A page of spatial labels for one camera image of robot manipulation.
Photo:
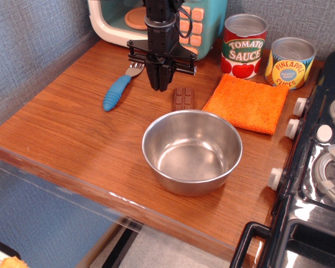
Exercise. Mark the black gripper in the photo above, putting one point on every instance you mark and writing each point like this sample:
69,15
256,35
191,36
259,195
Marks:
162,44

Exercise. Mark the brown chocolate bar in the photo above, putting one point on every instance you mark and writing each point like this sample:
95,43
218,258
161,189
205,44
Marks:
183,98

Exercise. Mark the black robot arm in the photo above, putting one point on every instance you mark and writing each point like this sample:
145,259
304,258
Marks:
163,11

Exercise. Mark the orange cloth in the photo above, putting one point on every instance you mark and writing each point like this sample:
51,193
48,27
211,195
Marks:
248,105

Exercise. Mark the orange plate in microwave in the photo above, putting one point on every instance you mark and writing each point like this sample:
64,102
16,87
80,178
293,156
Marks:
135,18

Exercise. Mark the toy microwave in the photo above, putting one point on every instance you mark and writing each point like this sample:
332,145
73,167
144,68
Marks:
206,17

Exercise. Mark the steel bowl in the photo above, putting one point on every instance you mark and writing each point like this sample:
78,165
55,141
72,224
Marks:
191,152

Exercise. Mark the tomato sauce can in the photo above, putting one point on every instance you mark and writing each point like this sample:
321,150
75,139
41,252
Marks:
243,44

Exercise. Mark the pineapple slices can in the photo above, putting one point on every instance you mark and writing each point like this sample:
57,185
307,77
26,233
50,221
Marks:
290,61

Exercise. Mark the white stove knob middle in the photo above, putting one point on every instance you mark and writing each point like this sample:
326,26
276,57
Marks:
292,128

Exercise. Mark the white stove knob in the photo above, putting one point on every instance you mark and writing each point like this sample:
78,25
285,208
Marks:
292,128
299,106
274,178

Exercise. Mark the white stove knob upper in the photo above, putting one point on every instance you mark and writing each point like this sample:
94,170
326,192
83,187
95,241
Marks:
299,106

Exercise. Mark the white stove knob lower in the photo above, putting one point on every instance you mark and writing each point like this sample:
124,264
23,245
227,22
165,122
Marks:
274,178

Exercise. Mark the black toy stove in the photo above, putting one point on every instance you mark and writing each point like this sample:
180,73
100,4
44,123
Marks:
303,214

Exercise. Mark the blue handled fork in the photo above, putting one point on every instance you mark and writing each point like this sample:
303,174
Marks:
113,95

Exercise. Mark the black oven door handle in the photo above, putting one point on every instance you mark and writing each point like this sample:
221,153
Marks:
251,230

